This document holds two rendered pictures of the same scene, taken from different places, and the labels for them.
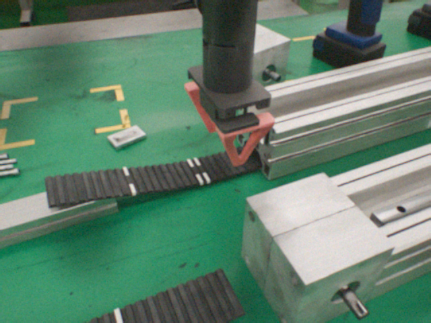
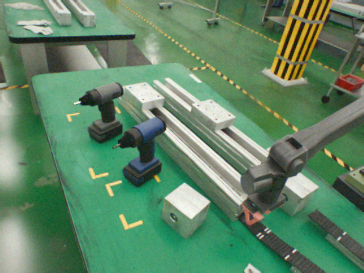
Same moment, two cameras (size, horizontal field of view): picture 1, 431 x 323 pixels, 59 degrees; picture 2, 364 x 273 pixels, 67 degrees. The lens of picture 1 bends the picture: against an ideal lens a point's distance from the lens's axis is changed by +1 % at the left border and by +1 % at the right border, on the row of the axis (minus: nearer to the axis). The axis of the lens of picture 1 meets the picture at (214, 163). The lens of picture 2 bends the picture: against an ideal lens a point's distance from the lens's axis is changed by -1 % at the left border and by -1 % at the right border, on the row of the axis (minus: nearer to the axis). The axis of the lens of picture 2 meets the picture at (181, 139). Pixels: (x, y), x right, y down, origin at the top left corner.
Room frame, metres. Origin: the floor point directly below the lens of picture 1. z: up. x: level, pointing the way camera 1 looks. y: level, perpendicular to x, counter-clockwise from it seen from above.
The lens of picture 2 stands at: (0.82, 0.43, 1.48)
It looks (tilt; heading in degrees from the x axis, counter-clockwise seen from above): 37 degrees down; 252
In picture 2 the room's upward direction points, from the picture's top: 10 degrees clockwise
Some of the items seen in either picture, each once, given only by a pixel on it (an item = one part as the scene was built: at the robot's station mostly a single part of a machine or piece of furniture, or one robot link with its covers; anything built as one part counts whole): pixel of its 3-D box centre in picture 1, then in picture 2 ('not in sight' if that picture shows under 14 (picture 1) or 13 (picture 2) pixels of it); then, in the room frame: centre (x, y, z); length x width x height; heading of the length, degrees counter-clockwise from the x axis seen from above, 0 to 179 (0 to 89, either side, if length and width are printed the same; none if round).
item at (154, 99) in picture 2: not in sight; (143, 98); (0.67, -0.65, 0.87); 0.16 x 0.11 x 0.07; 114
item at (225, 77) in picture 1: (227, 66); (268, 192); (0.39, -0.02, 0.94); 0.10 x 0.07 x 0.07; 24
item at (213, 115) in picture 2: not in sight; (212, 117); (0.40, -0.50, 0.87); 0.16 x 0.11 x 0.07; 114
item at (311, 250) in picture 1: (314, 261); (296, 192); (0.21, -0.10, 0.83); 0.12 x 0.09 x 0.10; 24
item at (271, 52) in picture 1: (253, 66); (187, 208); (0.60, -0.07, 0.83); 0.11 x 0.10 x 0.10; 37
